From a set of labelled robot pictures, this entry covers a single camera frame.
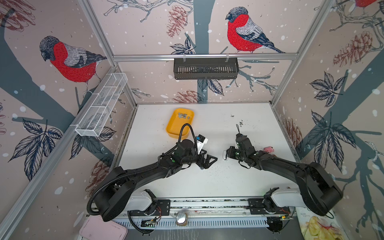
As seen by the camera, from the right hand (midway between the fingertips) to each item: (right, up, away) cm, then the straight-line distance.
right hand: (226, 152), depth 90 cm
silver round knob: (-25, -25, -23) cm, 42 cm away
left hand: (-10, +1, -14) cm, 17 cm away
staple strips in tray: (-29, +23, +24) cm, 44 cm away
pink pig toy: (+28, +1, +2) cm, 28 cm away
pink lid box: (-65, -29, -23) cm, 75 cm away
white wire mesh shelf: (-70, +29, -11) cm, 77 cm away
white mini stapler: (-1, -2, +1) cm, 3 cm away
